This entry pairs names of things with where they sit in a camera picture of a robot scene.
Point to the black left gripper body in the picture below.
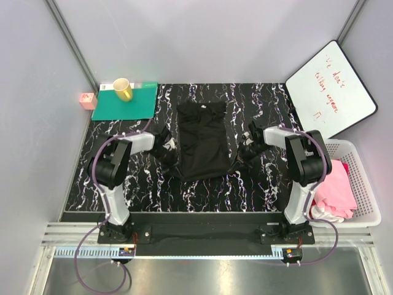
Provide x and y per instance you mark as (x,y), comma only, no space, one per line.
(167,158)

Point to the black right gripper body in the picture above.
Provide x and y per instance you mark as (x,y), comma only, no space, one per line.
(243,153)

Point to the black t shirt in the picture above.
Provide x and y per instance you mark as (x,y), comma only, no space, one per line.
(203,143)

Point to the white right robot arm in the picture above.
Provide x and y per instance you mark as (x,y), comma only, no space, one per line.
(308,165)

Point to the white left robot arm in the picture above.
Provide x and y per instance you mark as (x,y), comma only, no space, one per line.
(108,167)

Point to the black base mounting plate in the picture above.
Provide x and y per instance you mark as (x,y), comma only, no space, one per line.
(205,229)

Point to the green book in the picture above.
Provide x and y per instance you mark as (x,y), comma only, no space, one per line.
(111,107)

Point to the whiteboard with red writing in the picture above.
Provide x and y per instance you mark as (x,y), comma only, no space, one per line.
(327,93)

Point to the yellow cup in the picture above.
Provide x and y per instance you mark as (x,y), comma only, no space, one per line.
(122,89)

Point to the pink t shirt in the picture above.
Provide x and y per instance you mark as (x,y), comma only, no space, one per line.
(335,193)

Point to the pink cube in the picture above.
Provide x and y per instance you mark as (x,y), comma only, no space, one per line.
(88,101)

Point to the white t shirt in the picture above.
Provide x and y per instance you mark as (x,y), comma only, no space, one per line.
(319,213)

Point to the white plastic laundry basket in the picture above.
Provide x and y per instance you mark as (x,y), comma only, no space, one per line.
(367,213)

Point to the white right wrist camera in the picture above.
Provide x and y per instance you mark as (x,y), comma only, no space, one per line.
(247,139)

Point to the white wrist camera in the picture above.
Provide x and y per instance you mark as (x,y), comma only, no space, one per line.
(247,139)
(170,145)

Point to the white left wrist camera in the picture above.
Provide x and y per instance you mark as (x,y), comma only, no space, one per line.
(170,145)

